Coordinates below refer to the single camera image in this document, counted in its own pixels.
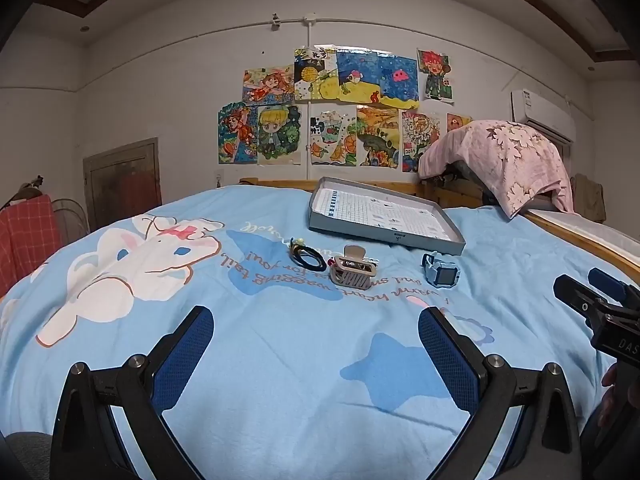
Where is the red plaid cloth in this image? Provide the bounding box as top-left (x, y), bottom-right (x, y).
top-left (0, 194), bottom-right (64, 302)

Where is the brown wooden door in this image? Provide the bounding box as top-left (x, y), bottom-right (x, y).
top-left (82, 137), bottom-right (164, 234)

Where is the person's right hand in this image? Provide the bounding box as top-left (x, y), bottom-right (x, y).
top-left (599, 362), bottom-right (640, 428)

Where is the pink floral cloth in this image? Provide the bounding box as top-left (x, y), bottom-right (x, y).
top-left (418, 119), bottom-right (577, 220)

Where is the group of wall drawings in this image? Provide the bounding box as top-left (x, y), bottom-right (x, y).
top-left (217, 46), bottom-right (473, 174)

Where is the white mattress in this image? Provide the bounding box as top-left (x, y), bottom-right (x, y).
top-left (524, 208), bottom-right (640, 262)

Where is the blue printed blanket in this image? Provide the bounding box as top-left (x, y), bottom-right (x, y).
top-left (0, 184), bottom-right (640, 480)

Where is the beige hanging cloth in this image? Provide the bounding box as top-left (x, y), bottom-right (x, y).
top-left (570, 173), bottom-right (607, 224)

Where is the grey cardboard box lid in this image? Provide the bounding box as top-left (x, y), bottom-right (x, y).
top-left (307, 176), bottom-right (467, 257)

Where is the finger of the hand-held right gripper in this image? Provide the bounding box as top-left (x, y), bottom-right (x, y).
top-left (553, 274), bottom-right (610, 331)
top-left (587, 267), bottom-right (640, 306)

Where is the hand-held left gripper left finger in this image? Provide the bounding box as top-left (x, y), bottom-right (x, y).
top-left (50, 305), bottom-right (216, 480)

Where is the white air conditioner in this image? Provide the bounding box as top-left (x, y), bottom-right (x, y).
top-left (510, 88), bottom-right (577, 144)

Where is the white wall conduit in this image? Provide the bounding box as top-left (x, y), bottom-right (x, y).
top-left (90, 14), bottom-right (521, 61)

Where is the black hair tie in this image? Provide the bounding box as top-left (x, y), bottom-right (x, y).
top-left (291, 246), bottom-right (328, 274)

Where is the beige hair claw clip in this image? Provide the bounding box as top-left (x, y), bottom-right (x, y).
top-left (327, 244), bottom-right (379, 292)

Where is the blue square watch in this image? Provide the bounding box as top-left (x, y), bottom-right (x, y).
top-left (421, 251), bottom-right (461, 291)

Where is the wire fan guard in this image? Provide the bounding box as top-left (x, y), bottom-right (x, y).
top-left (50, 198), bottom-right (92, 247)

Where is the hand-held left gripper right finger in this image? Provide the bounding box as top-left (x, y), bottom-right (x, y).
top-left (417, 306), bottom-right (583, 480)

